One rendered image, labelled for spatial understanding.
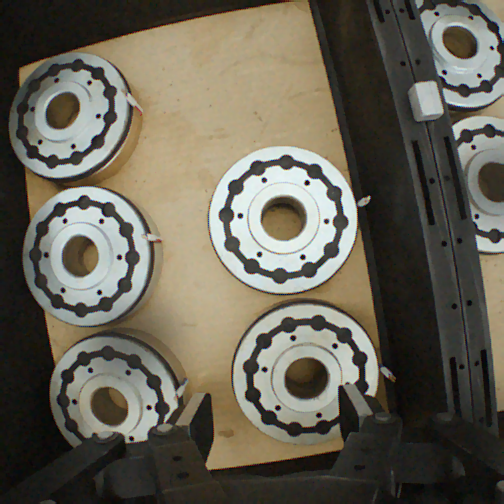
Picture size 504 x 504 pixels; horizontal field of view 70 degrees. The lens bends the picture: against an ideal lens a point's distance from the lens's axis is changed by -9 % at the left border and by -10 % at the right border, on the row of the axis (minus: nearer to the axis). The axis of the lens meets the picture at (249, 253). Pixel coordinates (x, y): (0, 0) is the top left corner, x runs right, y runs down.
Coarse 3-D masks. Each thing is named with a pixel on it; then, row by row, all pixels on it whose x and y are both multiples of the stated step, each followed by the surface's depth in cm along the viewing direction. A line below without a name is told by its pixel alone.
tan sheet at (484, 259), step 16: (480, 0) 29; (496, 0) 29; (496, 112) 29; (480, 176) 29; (480, 256) 29; (496, 256) 29; (496, 272) 29; (496, 288) 29; (496, 304) 29; (496, 320) 29; (496, 336) 29; (496, 352) 29; (496, 368) 29; (496, 384) 29; (496, 400) 29
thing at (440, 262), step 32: (384, 0) 20; (384, 32) 20; (384, 64) 20; (416, 128) 20; (416, 160) 21; (416, 192) 19; (448, 256) 19; (448, 288) 19; (448, 320) 19; (448, 352) 19; (448, 384) 19; (0, 480) 21
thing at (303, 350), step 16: (288, 352) 26; (304, 352) 26; (320, 352) 26; (272, 368) 26; (288, 368) 26; (336, 368) 26; (272, 384) 26; (336, 384) 26; (288, 400) 26; (304, 400) 26; (320, 400) 26
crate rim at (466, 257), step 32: (416, 32) 20; (416, 64) 20; (448, 128) 19; (448, 160) 19; (448, 192) 19; (448, 224) 19; (480, 288) 19; (480, 320) 19; (480, 352) 19; (480, 384) 19; (480, 416) 19
